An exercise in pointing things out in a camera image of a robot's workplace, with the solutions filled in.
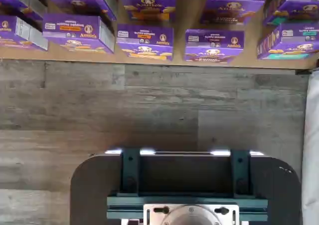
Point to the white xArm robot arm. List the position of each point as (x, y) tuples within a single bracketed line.
[(192, 217)]

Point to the purple Annie's cracker box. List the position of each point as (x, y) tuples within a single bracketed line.
[(72, 25), (10, 28), (10, 0), (211, 53), (134, 39), (224, 10), (147, 3), (74, 0)]

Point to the purple Annie's box teal label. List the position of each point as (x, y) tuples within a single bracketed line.
[(296, 8), (294, 35)]

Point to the dark rounded base platform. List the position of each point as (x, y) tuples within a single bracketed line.
[(89, 185)]

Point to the silver mounting plate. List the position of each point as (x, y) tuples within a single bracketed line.
[(153, 216)]

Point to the white fabric sheet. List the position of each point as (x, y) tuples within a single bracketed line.
[(311, 135)]

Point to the teal metal frame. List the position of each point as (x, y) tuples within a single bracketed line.
[(129, 170)]

